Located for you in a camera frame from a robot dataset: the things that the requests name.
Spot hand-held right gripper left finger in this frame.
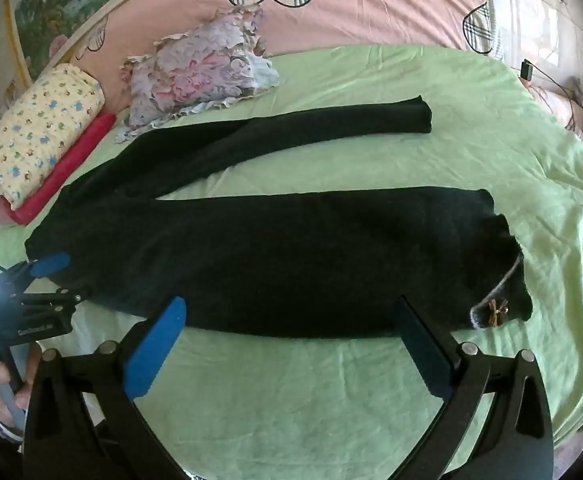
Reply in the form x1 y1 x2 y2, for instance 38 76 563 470
22 296 188 480

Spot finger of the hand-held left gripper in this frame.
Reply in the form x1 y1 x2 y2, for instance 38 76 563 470
19 286 93 312
0 254 70 286

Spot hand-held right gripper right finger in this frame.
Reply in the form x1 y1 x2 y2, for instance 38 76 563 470
394 296 555 480

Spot black pants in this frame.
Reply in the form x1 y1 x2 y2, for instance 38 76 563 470
24 95 533 340

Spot red pillow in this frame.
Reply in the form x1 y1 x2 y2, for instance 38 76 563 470
9 112 117 224

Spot green bed sheet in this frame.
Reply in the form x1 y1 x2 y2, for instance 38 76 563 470
0 44 583 480

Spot yellow animal print pillow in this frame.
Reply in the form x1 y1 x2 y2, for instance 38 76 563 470
0 63 106 211

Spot floral ruffled pillow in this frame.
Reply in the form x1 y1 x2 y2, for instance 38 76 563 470
116 4 281 143

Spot white curved headboard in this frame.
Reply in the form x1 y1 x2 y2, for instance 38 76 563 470
46 0 232 68

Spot pink heart print quilt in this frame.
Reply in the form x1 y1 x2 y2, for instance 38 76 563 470
69 0 509 111

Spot framed landscape wall painting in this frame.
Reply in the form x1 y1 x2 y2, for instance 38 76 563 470
4 0 192 86

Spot thin black cable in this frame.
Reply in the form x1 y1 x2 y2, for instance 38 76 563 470
531 47 583 136

